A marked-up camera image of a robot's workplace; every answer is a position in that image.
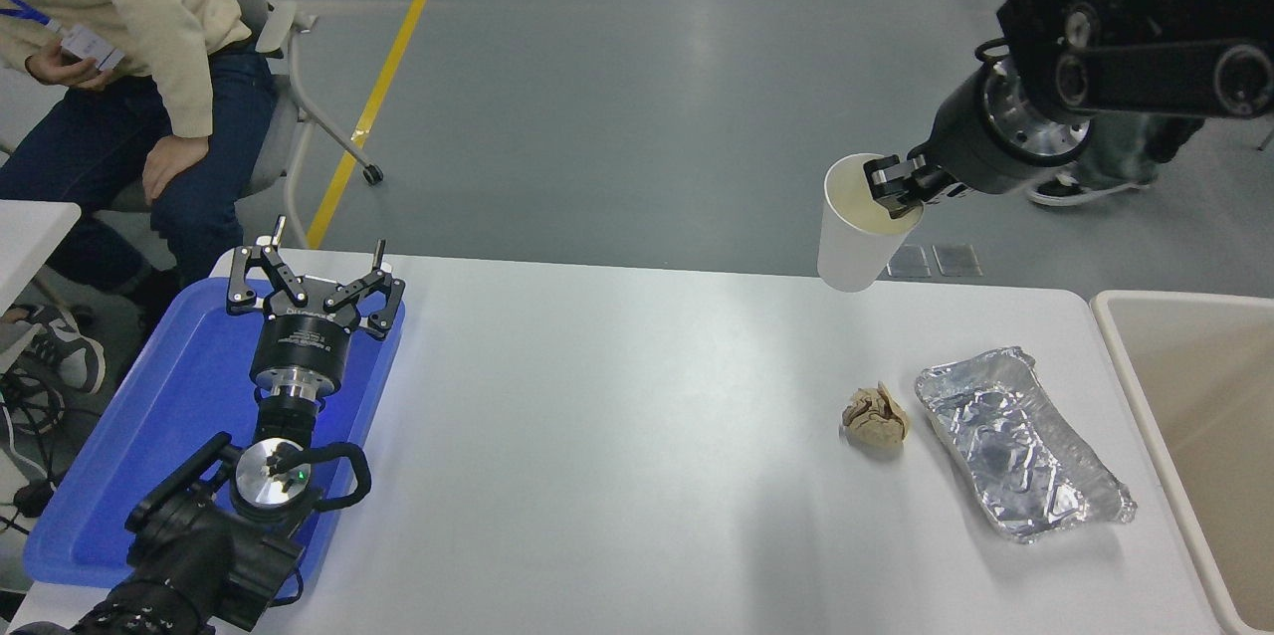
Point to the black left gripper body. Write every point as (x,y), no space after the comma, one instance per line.
(299,341)

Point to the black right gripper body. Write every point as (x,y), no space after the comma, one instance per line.
(980,152)

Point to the white paper cup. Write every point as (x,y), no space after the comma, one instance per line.
(851,252)

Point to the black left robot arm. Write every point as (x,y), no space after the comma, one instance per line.
(199,545)

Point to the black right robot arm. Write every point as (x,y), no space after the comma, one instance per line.
(1145,18)

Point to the person's left forearm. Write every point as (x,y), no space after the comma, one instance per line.
(184,88)

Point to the person's left hand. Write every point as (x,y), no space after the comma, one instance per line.
(174,167)

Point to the person's right hand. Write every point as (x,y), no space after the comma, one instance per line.
(55,70)

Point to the metal floor plate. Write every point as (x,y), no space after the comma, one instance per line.
(911,262)
(957,260)

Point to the blue plastic tray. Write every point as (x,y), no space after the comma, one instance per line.
(149,416)

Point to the crumpled tan paper ball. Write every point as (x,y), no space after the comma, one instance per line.
(876,418)

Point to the grey office chair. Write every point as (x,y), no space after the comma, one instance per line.
(274,48)

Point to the small white table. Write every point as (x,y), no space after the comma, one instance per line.
(30,237)

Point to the crumpled silver foil tray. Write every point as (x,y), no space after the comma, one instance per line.
(1015,456)

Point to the black power plug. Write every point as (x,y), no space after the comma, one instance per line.
(33,499)

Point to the large pale bin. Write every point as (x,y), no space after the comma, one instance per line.
(1204,436)

